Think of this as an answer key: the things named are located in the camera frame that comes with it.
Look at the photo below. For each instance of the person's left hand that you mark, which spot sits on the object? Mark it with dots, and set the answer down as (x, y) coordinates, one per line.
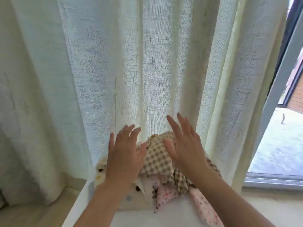
(123, 158)

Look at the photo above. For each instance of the person's right hand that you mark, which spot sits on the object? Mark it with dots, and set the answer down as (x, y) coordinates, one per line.
(187, 149)

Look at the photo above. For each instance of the cream polka dot cloths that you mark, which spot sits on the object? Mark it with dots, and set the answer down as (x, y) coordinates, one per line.
(132, 198)

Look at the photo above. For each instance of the pink floral cloths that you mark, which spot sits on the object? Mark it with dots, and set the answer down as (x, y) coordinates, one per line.
(208, 212)

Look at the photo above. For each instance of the person's right forearm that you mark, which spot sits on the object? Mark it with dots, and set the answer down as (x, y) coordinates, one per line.
(227, 201)

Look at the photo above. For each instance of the person's left forearm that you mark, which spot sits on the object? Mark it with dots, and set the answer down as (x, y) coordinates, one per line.
(102, 208)

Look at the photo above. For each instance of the white table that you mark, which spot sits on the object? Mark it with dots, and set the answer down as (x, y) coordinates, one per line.
(165, 217)

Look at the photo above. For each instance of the white linen curtain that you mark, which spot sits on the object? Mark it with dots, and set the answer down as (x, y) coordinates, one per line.
(142, 54)

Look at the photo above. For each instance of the white sliding door frame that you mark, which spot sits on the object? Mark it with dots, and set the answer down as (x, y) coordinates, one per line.
(279, 87)

